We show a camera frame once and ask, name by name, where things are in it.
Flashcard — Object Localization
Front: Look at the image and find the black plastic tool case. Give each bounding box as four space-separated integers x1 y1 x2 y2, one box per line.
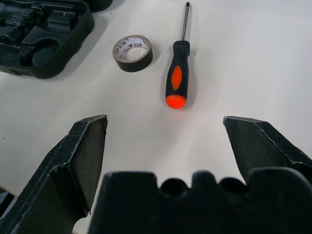
0 0 114 79

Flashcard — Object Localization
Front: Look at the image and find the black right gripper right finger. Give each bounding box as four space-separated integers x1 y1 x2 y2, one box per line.
223 116 312 188

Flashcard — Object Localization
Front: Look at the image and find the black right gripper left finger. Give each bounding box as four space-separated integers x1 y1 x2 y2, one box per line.
0 114 109 234

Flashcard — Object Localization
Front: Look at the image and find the black orange long screwdriver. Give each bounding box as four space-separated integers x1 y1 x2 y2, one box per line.
164 1 191 110

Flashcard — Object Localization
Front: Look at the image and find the black electrical tape roll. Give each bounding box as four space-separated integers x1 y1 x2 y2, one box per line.
112 34 154 73

